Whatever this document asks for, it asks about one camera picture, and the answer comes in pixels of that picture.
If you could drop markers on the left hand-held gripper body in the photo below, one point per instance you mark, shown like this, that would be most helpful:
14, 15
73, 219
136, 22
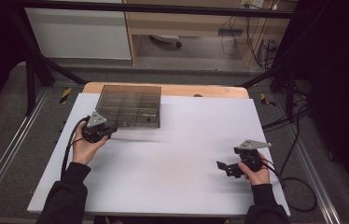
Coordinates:
96, 119

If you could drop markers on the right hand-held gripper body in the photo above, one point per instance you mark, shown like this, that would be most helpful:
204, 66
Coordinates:
250, 144

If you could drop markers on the clear smoky plastic organizer box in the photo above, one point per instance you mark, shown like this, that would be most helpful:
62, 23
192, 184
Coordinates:
126, 99

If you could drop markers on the person's right hand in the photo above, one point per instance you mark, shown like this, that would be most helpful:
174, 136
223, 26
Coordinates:
258, 178

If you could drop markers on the person's left hand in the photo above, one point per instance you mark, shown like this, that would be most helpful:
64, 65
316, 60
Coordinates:
84, 151

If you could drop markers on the yellow black floor tape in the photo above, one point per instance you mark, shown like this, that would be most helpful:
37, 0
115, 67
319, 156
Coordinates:
267, 100
65, 95

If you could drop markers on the white table board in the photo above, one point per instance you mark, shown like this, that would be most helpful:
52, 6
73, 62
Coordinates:
169, 161

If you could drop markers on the light wooden table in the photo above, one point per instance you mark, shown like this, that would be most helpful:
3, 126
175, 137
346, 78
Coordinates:
178, 90

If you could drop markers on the white cabinet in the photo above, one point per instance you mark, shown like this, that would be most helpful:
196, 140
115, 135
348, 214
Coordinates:
76, 34

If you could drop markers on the office chair wheel base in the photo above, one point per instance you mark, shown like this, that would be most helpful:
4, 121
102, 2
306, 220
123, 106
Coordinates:
166, 39

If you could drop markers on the dark power strip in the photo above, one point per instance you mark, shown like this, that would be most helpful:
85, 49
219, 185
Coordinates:
230, 32

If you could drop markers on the light wooden desk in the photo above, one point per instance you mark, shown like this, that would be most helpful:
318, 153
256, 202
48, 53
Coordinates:
178, 23

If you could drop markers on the black metal frame legs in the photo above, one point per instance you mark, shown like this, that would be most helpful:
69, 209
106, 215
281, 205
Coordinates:
31, 84
290, 93

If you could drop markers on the aluminium floor rail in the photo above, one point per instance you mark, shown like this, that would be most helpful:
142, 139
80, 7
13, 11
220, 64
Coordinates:
315, 174
7, 155

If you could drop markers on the black horizontal frame bar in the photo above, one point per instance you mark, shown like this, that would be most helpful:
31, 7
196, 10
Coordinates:
163, 9

